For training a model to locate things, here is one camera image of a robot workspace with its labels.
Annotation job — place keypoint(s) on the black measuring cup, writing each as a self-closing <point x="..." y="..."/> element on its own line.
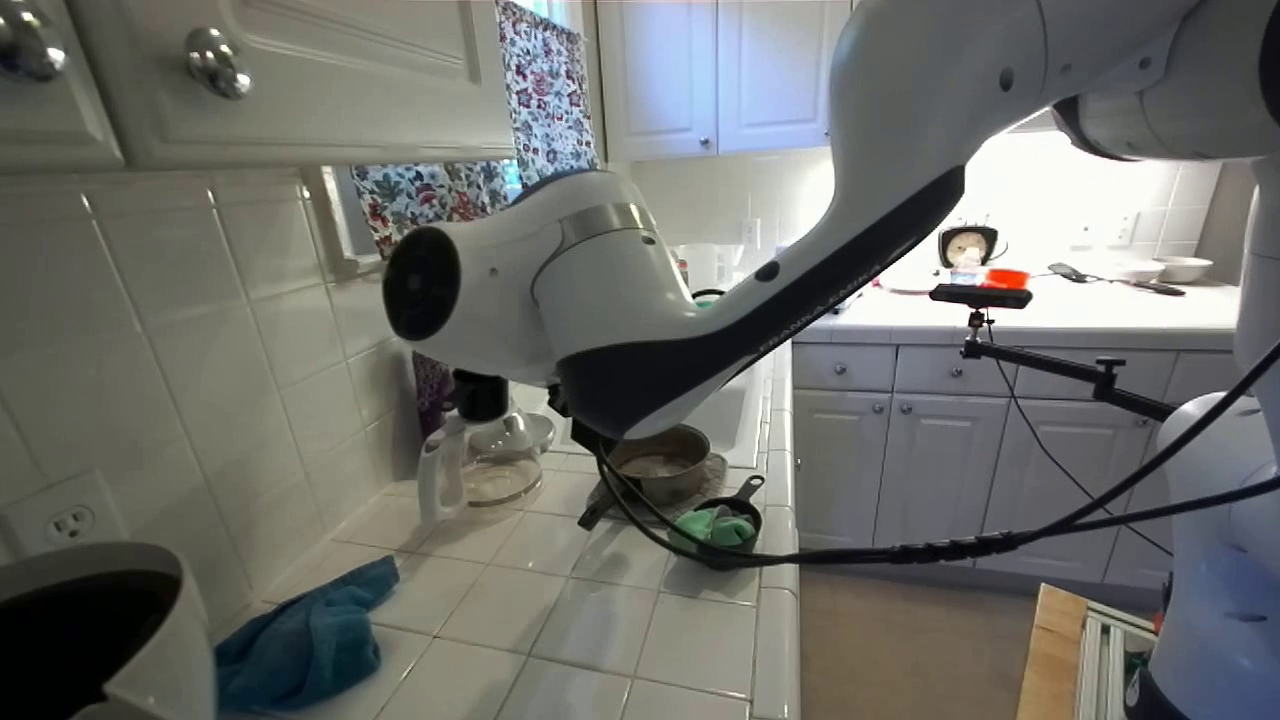
<point x="481" y="396"/>

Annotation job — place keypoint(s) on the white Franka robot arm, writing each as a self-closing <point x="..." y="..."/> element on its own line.
<point x="641" y="293"/>

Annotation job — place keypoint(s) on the metal bowl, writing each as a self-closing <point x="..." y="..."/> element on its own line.
<point x="660" y="461"/>

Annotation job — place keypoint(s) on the grey mat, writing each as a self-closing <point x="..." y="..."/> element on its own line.
<point x="601" y="504"/>

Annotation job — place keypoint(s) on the green cloth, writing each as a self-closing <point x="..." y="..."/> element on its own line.
<point x="713" y="529"/>

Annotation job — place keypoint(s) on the purple soap bottle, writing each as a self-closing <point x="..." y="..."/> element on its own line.
<point x="429" y="395"/>

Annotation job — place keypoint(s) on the floral curtain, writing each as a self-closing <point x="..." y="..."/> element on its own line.
<point x="544" y="94"/>

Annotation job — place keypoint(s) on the white base cabinet with drawers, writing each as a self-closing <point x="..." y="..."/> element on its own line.
<point x="921" y="455"/>

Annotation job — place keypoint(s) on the blue cloth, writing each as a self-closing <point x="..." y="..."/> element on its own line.
<point x="303" y="640"/>

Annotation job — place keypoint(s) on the wooden table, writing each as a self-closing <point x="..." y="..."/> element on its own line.
<point x="1050" y="655"/>

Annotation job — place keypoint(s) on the chrome cabinet knob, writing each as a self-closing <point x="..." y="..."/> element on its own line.
<point x="25" y="41"/>
<point x="217" y="63"/>

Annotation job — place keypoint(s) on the white bowl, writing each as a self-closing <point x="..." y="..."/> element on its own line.
<point x="1185" y="266"/>

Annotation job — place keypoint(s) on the white wall cabinet small knobs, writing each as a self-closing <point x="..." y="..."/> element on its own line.
<point x="722" y="65"/>

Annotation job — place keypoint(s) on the white wall cabinet chrome knobs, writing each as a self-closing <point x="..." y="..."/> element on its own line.
<point x="334" y="82"/>

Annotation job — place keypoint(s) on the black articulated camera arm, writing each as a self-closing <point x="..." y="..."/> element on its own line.
<point x="1066" y="362"/>

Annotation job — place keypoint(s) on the aluminium profile base frame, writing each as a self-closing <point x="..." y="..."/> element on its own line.
<point x="1114" y="665"/>

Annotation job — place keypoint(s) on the white wall outlet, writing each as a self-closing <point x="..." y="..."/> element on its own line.
<point x="67" y="518"/>

